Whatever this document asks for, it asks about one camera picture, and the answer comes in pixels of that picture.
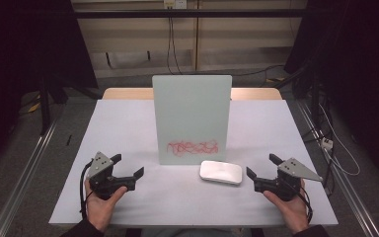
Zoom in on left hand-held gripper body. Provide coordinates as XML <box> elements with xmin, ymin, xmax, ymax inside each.
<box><xmin>86</xmin><ymin>151</ymin><xmax>136</xmax><ymax>200</ymax></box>

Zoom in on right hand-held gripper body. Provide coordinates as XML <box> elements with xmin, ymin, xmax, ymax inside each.
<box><xmin>254</xmin><ymin>157</ymin><xmax>324</xmax><ymax>202</ymax></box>

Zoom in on white whiteboard eraser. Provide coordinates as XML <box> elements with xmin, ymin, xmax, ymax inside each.
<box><xmin>199</xmin><ymin>160</ymin><xmax>244</xmax><ymax>186</ymax></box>

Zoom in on pale green glass whiteboard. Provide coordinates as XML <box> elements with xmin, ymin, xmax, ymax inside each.
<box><xmin>151</xmin><ymin>74</ymin><xmax>233</xmax><ymax>166</ymax></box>

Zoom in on person's left hand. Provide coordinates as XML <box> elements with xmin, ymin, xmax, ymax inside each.
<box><xmin>84</xmin><ymin>179</ymin><xmax>128</xmax><ymax>233</ymax></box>

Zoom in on person's right hand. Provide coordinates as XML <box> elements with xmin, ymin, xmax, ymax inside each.
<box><xmin>263</xmin><ymin>179</ymin><xmax>310</xmax><ymax>235</ymax></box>

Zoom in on white table mat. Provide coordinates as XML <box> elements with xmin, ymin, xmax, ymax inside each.
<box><xmin>48</xmin><ymin>99</ymin><xmax>340</xmax><ymax>227</ymax></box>

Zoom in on white power strip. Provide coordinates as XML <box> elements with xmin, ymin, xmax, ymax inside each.
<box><xmin>321</xmin><ymin>136</ymin><xmax>334</xmax><ymax>151</ymax></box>

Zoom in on wooden table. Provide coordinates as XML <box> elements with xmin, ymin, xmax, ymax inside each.
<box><xmin>102</xmin><ymin>87</ymin><xmax>282</xmax><ymax>101</ymax></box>

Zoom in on person's grey clothing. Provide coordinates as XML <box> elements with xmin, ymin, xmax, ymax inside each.
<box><xmin>141</xmin><ymin>227</ymin><xmax>253</xmax><ymax>237</ymax></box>

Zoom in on black metal stand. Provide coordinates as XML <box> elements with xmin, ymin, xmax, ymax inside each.
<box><xmin>38</xmin><ymin>73</ymin><xmax>52</xmax><ymax>136</ymax></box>

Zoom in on black curtain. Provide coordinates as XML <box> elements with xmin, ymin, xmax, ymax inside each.
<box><xmin>0</xmin><ymin>0</ymin><xmax>98</xmax><ymax>172</ymax></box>
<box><xmin>284</xmin><ymin>0</ymin><xmax>379</xmax><ymax>189</ymax></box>

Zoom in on black horizontal metal bar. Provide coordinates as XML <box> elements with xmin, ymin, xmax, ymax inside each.
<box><xmin>73</xmin><ymin>9</ymin><xmax>310</xmax><ymax>19</ymax></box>

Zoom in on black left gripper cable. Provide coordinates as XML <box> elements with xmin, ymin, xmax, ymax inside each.
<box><xmin>79</xmin><ymin>160</ymin><xmax>95</xmax><ymax>221</ymax></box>

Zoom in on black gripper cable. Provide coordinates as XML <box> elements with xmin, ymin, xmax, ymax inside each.
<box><xmin>79</xmin><ymin>160</ymin><xmax>95</xmax><ymax>221</ymax></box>
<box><xmin>295</xmin><ymin>184</ymin><xmax>314</xmax><ymax>224</ymax></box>

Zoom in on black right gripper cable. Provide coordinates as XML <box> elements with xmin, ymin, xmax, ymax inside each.
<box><xmin>295</xmin><ymin>184</ymin><xmax>314</xmax><ymax>224</ymax></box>

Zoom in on aluminium floor rail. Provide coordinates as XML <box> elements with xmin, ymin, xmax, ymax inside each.
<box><xmin>0</xmin><ymin>121</ymin><xmax>58</xmax><ymax>237</ymax></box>
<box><xmin>295</xmin><ymin>100</ymin><xmax>379</xmax><ymax>237</ymax></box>

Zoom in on white cable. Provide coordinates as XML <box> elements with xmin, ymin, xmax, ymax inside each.
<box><xmin>319</xmin><ymin>103</ymin><xmax>361</xmax><ymax>177</ymax></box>

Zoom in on black floor cable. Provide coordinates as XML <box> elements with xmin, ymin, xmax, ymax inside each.
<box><xmin>231</xmin><ymin>64</ymin><xmax>285</xmax><ymax>77</ymax></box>

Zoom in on black hanging cables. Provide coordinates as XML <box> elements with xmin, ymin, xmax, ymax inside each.
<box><xmin>166</xmin><ymin>16</ymin><xmax>184</xmax><ymax>76</ymax></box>

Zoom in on white wall socket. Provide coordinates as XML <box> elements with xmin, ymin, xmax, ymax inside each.
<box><xmin>163</xmin><ymin>0</ymin><xmax>188</xmax><ymax>10</ymax></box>

